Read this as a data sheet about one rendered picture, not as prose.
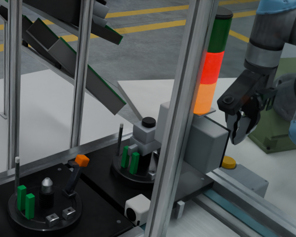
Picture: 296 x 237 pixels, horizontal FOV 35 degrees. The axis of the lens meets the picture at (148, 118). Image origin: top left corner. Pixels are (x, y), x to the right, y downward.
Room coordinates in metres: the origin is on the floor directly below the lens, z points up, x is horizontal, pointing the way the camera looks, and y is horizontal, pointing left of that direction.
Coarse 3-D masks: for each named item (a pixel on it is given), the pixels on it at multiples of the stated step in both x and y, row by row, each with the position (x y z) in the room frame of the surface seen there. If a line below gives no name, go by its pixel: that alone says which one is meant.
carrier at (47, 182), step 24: (48, 168) 0.83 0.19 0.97; (0, 192) 0.73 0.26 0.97; (24, 192) 0.67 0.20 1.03; (48, 192) 0.68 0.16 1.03; (72, 192) 0.73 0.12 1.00; (0, 216) 0.66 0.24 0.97; (24, 216) 0.65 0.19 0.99; (48, 216) 0.64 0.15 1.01; (72, 216) 0.67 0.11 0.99; (96, 216) 0.70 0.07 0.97; (120, 216) 0.72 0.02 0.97
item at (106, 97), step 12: (36, 24) 1.07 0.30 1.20; (36, 36) 1.07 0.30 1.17; (48, 36) 1.09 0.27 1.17; (48, 48) 1.09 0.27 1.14; (60, 48) 0.98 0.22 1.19; (72, 48) 0.99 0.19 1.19; (60, 60) 0.98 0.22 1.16; (72, 60) 1.00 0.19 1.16; (72, 72) 1.00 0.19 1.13; (96, 84) 1.04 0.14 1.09; (96, 96) 1.04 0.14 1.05; (108, 96) 1.06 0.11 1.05; (108, 108) 1.07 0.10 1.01; (120, 108) 1.09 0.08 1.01
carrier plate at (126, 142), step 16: (112, 144) 0.97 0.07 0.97; (128, 144) 0.98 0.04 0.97; (96, 160) 0.89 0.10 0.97; (80, 176) 0.84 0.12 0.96; (96, 176) 0.83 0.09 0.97; (112, 176) 0.84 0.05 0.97; (96, 192) 0.80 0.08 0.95; (112, 192) 0.79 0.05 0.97; (128, 192) 0.79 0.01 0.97; (144, 192) 0.80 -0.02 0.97
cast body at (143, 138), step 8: (144, 120) 0.87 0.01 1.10; (152, 120) 0.88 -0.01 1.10; (136, 128) 0.87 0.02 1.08; (144, 128) 0.86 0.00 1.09; (152, 128) 0.86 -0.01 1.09; (136, 136) 0.87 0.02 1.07; (144, 136) 0.85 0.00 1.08; (152, 136) 0.86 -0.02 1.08; (136, 144) 0.86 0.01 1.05; (144, 144) 0.85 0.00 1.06; (152, 144) 0.86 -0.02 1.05; (160, 144) 0.88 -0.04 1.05; (128, 152) 0.84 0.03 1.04; (144, 152) 0.85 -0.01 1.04
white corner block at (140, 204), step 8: (128, 200) 0.74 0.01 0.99; (136, 200) 0.75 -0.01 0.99; (144, 200) 0.75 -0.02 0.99; (128, 208) 0.73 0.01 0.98; (136, 208) 0.72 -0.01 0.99; (144, 208) 0.73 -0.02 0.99; (128, 216) 0.73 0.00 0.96; (136, 216) 0.72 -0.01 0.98; (144, 216) 0.72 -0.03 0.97; (136, 224) 0.72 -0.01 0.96
